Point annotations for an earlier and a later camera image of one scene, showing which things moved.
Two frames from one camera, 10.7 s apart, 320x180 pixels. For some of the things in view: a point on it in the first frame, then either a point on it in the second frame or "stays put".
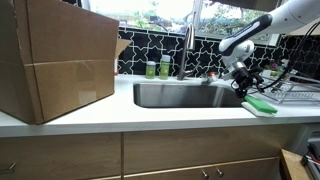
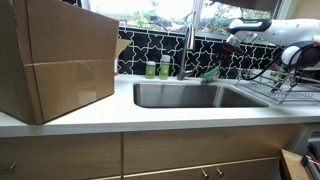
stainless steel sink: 186,95 stays put
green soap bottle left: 150,71 stays put
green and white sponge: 258,107 -> 211,72
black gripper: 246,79 -> 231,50
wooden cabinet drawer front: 61,157 stays put
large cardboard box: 55,58 stays put
